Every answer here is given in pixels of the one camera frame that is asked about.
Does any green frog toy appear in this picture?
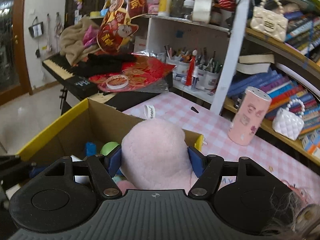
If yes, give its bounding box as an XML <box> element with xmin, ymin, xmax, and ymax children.
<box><xmin>100</xmin><ymin>141</ymin><xmax>119</xmax><ymax>156</ymax></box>

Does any blue plastic packet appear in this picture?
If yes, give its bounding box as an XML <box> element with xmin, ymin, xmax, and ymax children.
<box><xmin>85</xmin><ymin>142</ymin><xmax>97</xmax><ymax>157</ymax></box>

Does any pink plush pig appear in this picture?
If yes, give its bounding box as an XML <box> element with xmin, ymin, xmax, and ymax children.
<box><xmin>120</xmin><ymin>105</ymin><xmax>197</xmax><ymax>192</ymax></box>

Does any white squishy block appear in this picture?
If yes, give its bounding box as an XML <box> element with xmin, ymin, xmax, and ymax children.
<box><xmin>71</xmin><ymin>155</ymin><xmax>89</xmax><ymax>184</ymax></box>

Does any pink round plush toy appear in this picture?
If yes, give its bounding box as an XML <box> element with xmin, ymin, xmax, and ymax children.
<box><xmin>117</xmin><ymin>180</ymin><xmax>137</xmax><ymax>195</ymax></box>

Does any yellow cardboard box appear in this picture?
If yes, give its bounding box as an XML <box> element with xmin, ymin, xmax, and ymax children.
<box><xmin>16</xmin><ymin>99</ymin><xmax>144</xmax><ymax>164</ymax></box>

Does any pink checkered tablecloth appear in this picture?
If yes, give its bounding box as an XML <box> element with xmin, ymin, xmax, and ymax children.
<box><xmin>123</xmin><ymin>91</ymin><xmax>320</xmax><ymax>205</ymax></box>

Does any pink cylindrical holder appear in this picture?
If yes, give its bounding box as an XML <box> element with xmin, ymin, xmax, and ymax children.
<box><xmin>228</xmin><ymin>86</ymin><xmax>272</xmax><ymax>146</ymax></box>

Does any tape roll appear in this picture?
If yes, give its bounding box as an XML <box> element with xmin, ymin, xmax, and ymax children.
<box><xmin>105</xmin><ymin>74</ymin><xmax>129</xmax><ymax>89</ymax></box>

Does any white quilted mini handbag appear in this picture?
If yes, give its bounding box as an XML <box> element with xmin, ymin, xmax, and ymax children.
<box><xmin>272</xmin><ymin>99</ymin><xmax>305</xmax><ymax>140</ymax></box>

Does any black electric keyboard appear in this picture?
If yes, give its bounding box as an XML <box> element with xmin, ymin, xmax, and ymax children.
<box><xmin>42</xmin><ymin>53</ymin><xmax>173</xmax><ymax>114</ymax></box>

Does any red foil bag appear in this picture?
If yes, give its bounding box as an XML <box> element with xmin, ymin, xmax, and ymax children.
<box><xmin>89</xmin><ymin>55</ymin><xmax>174</xmax><ymax>93</ymax></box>

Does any beige crumpled cloth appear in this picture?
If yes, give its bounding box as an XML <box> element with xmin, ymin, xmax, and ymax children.
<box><xmin>60</xmin><ymin>16</ymin><xmax>100</xmax><ymax>66</ymax></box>

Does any wooden bookshelf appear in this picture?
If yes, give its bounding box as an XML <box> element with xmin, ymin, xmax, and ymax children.
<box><xmin>209</xmin><ymin>0</ymin><xmax>320</xmax><ymax>167</ymax></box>

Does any white cubby shelf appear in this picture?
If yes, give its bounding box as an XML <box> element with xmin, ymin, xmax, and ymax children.
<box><xmin>132</xmin><ymin>15</ymin><xmax>231</xmax><ymax>104</ymax></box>

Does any cream quilted handbag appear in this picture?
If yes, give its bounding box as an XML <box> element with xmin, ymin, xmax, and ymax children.
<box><xmin>250</xmin><ymin>0</ymin><xmax>288</xmax><ymax>42</ymax></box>

